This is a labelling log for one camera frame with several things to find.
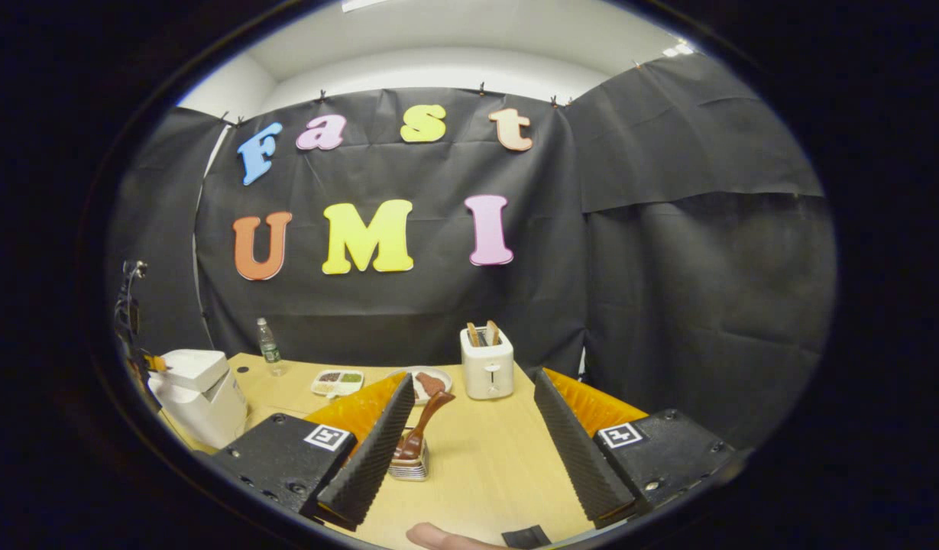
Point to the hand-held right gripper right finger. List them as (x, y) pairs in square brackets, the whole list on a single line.
[(576, 451)]

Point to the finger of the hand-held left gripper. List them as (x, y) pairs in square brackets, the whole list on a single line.
[(154, 363)]

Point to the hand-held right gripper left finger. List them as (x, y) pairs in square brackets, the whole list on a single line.
[(370, 451)]

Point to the brown wooden spoon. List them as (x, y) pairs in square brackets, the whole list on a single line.
[(423, 428)]

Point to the white rice cooker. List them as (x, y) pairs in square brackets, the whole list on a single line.
[(205, 397)]

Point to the white divided dish of beans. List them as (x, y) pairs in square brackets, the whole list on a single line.
[(337, 382)]

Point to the brown meat piece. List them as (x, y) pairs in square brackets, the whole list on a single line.
[(431, 383)]

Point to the round white plate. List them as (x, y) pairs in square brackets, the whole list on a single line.
[(438, 374)]

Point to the clear water bottle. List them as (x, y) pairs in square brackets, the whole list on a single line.
[(270, 347)]

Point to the cream toaster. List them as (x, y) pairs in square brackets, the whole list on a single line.
[(487, 374)]

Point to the toast slice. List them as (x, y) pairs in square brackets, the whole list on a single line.
[(493, 333), (474, 334)]

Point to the black backdrop cloth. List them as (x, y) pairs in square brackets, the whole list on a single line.
[(668, 305)]

